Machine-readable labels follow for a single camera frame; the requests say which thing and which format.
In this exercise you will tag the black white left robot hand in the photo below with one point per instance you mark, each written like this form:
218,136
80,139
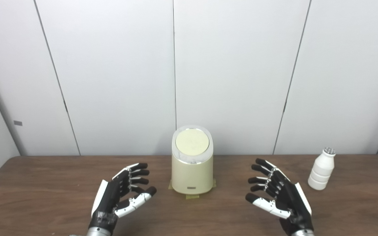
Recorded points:
110,196

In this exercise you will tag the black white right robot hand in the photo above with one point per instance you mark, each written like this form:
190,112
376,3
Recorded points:
289,196

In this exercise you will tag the small white plastic bottle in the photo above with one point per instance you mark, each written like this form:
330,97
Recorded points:
322,170

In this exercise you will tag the cream-colored cylindrical bin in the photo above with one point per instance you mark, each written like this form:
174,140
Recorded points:
192,173

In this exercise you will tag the round cream bin lid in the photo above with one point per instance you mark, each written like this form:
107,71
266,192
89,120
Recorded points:
192,142

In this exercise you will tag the small grey wall label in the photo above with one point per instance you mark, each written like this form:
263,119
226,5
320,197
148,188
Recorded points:
18,123

